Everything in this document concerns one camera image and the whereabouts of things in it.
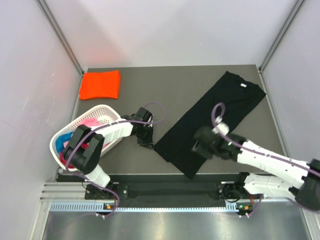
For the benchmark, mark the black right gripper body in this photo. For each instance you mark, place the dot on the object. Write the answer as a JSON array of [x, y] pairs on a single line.
[[207, 151]]

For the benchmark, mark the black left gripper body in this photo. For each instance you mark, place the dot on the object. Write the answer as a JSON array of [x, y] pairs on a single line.
[[144, 138]]

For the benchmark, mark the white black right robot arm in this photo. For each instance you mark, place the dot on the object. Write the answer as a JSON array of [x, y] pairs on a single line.
[[296, 180]]

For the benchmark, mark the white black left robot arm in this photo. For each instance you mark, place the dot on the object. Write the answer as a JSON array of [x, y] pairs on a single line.
[[86, 161]]

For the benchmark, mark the white plastic laundry basket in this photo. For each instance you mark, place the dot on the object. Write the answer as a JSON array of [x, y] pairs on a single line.
[[102, 114]]

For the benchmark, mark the pink t-shirt in basket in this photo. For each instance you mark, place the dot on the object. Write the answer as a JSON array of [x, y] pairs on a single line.
[[89, 122]]

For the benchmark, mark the folded orange t-shirt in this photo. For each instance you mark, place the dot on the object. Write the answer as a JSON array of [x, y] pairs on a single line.
[[100, 85]]

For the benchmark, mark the blue t-shirt in basket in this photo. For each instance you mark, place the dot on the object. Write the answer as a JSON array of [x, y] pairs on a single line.
[[62, 141]]

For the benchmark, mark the magenta t-shirt in basket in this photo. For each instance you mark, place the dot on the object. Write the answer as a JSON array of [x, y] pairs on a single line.
[[62, 158]]

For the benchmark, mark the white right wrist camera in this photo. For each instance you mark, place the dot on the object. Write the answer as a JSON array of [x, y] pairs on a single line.
[[220, 128]]

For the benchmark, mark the slotted grey cable duct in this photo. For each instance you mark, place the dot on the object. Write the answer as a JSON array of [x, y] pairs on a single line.
[[103, 207]]

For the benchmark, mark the left aluminium frame post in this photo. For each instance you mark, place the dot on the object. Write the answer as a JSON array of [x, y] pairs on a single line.
[[44, 7]]

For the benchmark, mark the aluminium frame post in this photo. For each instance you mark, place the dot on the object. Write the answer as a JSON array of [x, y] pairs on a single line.
[[298, 5], [44, 7]]

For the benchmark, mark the right aluminium frame post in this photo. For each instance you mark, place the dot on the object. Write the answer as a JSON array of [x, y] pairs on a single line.
[[298, 5]]

